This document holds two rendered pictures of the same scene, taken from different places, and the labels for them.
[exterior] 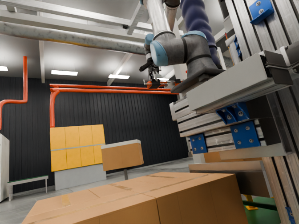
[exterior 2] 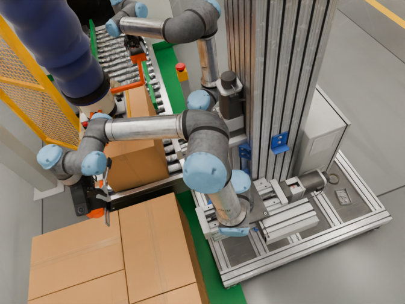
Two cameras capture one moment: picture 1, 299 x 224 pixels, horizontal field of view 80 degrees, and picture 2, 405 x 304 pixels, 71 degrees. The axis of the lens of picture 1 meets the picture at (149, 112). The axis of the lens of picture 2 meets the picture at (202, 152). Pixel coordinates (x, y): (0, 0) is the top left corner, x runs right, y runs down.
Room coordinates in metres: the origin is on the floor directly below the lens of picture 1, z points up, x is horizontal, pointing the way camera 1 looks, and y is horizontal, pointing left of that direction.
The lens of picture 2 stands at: (0.65, 0.26, 2.27)
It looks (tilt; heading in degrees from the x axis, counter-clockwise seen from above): 55 degrees down; 293
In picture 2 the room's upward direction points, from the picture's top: 13 degrees counter-clockwise
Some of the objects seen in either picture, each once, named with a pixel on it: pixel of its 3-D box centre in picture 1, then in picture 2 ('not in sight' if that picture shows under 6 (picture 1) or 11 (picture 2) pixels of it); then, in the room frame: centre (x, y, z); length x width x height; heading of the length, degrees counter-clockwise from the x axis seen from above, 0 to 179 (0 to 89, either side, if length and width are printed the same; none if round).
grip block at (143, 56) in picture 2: not in sight; (138, 53); (1.45, -1.00, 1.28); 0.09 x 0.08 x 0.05; 25
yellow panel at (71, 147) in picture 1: (78, 154); not in sight; (8.12, 3.43, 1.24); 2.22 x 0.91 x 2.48; 121
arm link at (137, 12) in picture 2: not in sight; (133, 11); (1.35, -0.93, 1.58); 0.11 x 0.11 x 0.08; 70
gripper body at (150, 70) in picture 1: (153, 66); (81, 182); (1.31, -0.09, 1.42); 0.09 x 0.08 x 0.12; 114
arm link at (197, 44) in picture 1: (194, 48); (235, 187); (0.77, -0.26, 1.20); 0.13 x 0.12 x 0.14; 95
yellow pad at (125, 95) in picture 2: not in sight; (120, 110); (1.47, -0.65, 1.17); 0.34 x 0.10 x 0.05; 115
